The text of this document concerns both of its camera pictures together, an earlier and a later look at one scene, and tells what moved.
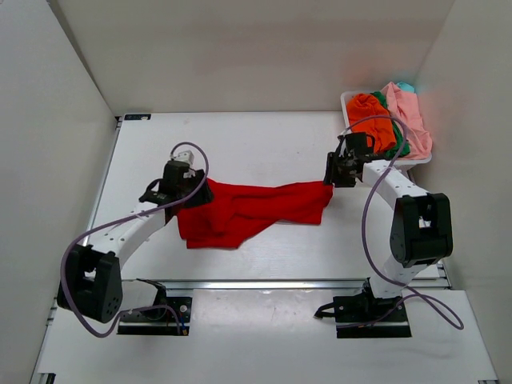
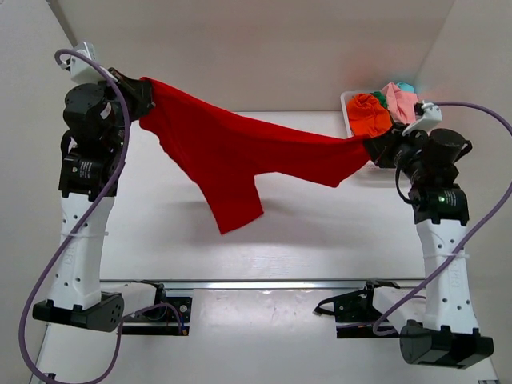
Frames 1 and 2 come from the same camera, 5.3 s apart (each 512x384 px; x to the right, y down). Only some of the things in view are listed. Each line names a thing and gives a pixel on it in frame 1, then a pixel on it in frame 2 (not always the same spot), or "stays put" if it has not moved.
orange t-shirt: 360,106 stays put
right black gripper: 331,177 to 381,148
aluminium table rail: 268,285 stays put
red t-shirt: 237,211 to 223,153
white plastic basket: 406,163 stays put
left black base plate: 158,320 stays put
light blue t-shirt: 406,87 stays put
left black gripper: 204,195 to 145,86
